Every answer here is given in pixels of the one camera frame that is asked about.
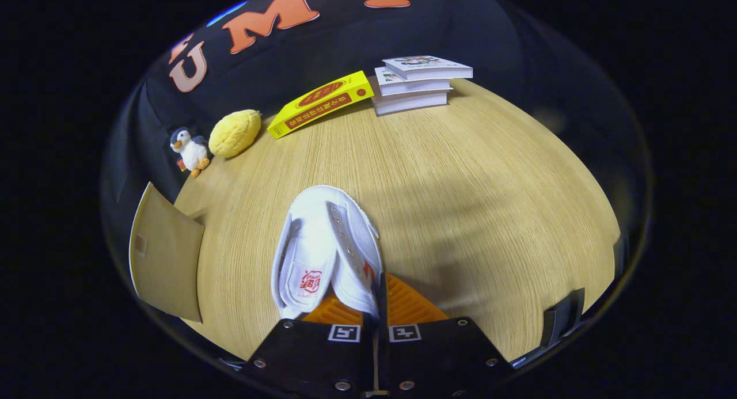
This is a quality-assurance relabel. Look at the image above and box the white canvas shoe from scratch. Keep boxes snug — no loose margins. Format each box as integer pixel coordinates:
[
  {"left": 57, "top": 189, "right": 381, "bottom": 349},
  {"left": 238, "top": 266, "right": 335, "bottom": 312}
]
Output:
[{"left": 271, "top": 185, "right": 383, "bottom": 320}]

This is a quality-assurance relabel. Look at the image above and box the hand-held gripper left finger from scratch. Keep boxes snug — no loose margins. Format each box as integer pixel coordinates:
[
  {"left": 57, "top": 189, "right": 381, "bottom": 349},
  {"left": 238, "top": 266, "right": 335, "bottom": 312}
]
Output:
[{"left": 245, "top": 292, "right": 378, "bottom": 399}]

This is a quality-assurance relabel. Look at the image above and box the yellow book with red circle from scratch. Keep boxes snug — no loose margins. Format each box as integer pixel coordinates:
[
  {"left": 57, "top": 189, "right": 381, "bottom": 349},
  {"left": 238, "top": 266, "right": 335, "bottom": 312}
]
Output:
[{"left": 267, "top": 71, "right": 375, "bottom": 139}]

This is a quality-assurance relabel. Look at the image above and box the penguin plush toy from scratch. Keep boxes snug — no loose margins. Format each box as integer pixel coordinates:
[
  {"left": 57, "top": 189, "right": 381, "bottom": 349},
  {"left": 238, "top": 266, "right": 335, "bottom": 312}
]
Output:
[{"left": 169, "top": 127, "right": 211, "bottom": 178}]

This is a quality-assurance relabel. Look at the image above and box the black plastic object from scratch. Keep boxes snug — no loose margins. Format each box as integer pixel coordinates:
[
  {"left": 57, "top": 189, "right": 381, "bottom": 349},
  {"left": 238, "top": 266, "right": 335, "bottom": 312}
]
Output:
[{"left": 541, "top": 288, "right": 586, "bottom": 349}]

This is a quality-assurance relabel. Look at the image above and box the cream fabric storage box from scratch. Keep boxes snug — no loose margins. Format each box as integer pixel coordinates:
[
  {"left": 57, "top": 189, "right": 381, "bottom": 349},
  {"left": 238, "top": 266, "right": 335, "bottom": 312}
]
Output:
[{"left": 129, "top": 182, "right": 206, "bottom": 324}]

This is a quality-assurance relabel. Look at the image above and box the yellow bread-shaped plush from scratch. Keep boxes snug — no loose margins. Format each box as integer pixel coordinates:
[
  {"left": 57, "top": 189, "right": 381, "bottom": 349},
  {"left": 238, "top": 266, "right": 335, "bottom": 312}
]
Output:
[{"left": 208, "top": 109, "right": 263, "bottom": 159}]

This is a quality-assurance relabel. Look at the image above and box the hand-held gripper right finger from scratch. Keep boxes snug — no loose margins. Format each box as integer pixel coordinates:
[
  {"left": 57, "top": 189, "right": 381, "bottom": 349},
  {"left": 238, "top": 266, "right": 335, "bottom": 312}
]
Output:
[{"left": 377, "top": 272, "right": 513, "bottom": 399}]

